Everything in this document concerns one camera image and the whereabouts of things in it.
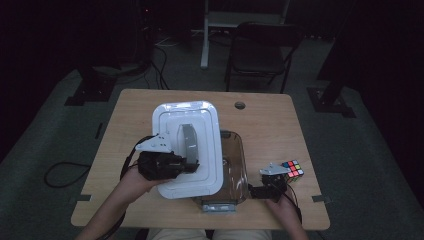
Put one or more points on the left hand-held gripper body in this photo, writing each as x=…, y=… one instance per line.
x=160, y=163

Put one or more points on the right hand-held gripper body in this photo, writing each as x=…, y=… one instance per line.
x=275, y=181

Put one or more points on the colourful puzzle cube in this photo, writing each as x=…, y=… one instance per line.
x=294, y=170

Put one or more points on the white storage box lid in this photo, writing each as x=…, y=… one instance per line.
x=200, y=133

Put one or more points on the clear grey storage box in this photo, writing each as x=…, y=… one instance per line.
x=235, y=166

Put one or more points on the person's right hand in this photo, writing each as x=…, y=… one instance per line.
x=283, y=210

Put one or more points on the person's left hand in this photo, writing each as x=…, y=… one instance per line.
x=140, y=186

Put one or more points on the grey tape strip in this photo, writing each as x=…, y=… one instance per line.
x=322, y=199
x=80, y=198

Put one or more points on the person's beige trousers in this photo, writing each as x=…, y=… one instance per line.
x=173, y=234

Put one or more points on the grey table grommet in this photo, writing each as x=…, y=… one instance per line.
x=239, y=105

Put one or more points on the black stand base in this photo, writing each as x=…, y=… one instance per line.
x=90, y=90
x=330, y=100

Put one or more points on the black folding chair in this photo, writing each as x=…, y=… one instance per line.
x=263, y=50

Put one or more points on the dark equipment stand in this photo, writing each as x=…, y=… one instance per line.
x=133, y=33

